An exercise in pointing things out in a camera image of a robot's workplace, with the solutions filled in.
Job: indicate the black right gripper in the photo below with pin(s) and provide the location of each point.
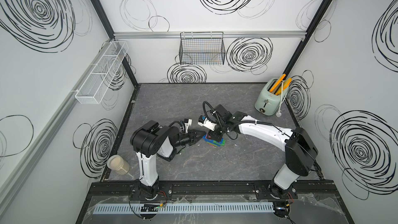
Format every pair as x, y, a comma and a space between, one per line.
212, 136

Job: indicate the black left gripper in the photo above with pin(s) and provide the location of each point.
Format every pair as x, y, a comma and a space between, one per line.
192, 139

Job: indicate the dark green long lego brick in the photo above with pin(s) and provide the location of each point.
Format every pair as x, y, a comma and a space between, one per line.
217, 144

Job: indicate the blue long lego brick front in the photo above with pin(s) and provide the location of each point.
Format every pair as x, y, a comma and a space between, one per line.
208, 140

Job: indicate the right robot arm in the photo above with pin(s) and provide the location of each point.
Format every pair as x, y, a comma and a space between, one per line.
300, 151

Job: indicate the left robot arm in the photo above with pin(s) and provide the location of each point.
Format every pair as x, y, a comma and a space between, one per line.
153, 140

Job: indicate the mint green toaster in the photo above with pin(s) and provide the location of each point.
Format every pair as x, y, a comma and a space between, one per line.
268, 103

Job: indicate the orange toast slice right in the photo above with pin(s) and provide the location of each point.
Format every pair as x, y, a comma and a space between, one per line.
285, 84

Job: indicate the beige plastic cup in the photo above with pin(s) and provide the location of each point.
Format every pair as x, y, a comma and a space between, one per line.
118, 164

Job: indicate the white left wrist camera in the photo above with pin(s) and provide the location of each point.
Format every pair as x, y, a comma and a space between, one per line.
187, 123

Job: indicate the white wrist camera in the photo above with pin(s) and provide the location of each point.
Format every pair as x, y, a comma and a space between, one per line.
205, 122
187, 123

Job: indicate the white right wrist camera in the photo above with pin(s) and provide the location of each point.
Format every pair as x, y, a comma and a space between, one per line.
205, 122

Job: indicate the black wire basket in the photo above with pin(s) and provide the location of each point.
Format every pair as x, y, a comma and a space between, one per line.
202, 48

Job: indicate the white wire shelf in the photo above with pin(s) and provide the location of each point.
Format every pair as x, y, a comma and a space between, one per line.
107, 74

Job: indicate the grey slotted cable duct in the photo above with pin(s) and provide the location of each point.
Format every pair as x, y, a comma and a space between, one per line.
189, 208

